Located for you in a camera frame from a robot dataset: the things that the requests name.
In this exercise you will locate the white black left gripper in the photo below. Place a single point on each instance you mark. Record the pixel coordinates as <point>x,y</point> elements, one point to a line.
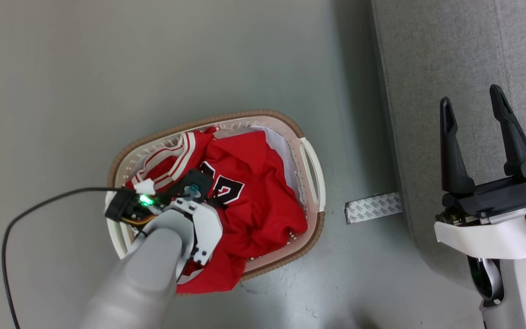
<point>203,224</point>

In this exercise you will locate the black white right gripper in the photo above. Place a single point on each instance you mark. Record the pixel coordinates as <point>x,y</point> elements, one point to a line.
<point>486,228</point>

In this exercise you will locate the red basketball jersey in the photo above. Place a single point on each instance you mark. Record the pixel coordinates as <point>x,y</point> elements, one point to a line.
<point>254,205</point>

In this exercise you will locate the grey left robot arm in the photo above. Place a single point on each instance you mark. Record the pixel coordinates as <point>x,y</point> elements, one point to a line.
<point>144,269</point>

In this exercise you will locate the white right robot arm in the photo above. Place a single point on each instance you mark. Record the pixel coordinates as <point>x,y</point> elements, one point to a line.
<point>518,297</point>

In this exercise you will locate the white laundry basket brown rim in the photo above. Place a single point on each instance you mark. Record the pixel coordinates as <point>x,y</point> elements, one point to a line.
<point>311,170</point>

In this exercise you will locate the grey fabric sofa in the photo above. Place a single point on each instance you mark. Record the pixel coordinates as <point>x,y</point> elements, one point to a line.
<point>450,55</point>

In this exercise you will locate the silver tape strip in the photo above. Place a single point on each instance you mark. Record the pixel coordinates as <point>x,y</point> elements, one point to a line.
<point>372,208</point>

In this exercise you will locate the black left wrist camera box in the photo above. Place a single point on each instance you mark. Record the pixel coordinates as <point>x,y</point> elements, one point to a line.
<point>123,205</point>

